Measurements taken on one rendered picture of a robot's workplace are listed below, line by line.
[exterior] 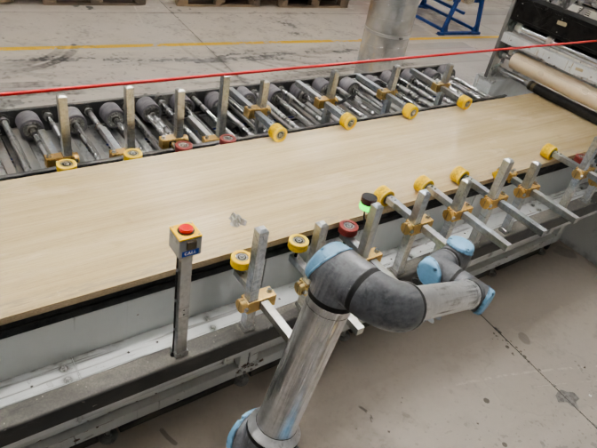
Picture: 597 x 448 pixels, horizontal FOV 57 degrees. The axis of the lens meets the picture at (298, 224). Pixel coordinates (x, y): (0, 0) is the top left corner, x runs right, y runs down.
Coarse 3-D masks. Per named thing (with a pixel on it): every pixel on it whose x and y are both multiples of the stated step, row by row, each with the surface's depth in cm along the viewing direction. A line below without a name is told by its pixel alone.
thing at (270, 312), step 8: (240, 272) 201; (240, 280) 200; (264, 304) 190; (264, 312) 190; (272, 312) 187; (272, 320) 186; (280, 320) 185; (280, 328) 183; (288, 328) 183; (288, 336) 180
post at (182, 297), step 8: (192, 256) 159; (176, 264) 160; (184, 264) 159; (176, 272) 162; (184, 272) 161; (176, 280) 164; (184, 280) 163; (176, 288) 166; (184, 288) 165; (176, 296) 168; (184, 296) 168; (176, 304) 170; (184, 304) 170; (176, 312) 172; (184, 312) 172; (176, 320) 174; (184, 320) 174; (176, 328) 176; (184, 328) 176; (176, 336) 178; (184, 336) 179; (176, 344) 180; (184, 344) 181; (176, 352) 182; (184, 352) 183
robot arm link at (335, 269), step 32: (320, 256) 124; (352, 256) 123; (320, 288) 124; (352, 288) 118; (320, 320) 126; (288, 352) 134; (320, 352) 130; (288, 384) 135; (256, 416) 148; (288, 416) 139
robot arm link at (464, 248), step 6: (450, 240) 177; (456, 240) 177; (462, 240) 178; (468, 240) 179; (444, 246) 178; (450, 246) 176; (456, 246) 174; (462, 246) 175; (468, 246) 176; (456, 252) 174; (462, 252) 174; (468, 252) 174; (462, 258) 175; (468, 258) 176; (462, 264) 175
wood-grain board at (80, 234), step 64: (320, 128) 292; (384, 128) 305; (448, 128) 319; (512, 128) 335; (576, 128) 352; (0, 192) 205; (64, 192) 212; (128, 192) 219; (192, 192) 226; (256, 192) 233; (320, 192) 242; (448, 192) 262; (0, 256) 179; (64, 256) 184; (128, 256) 189; (0, 320) 160
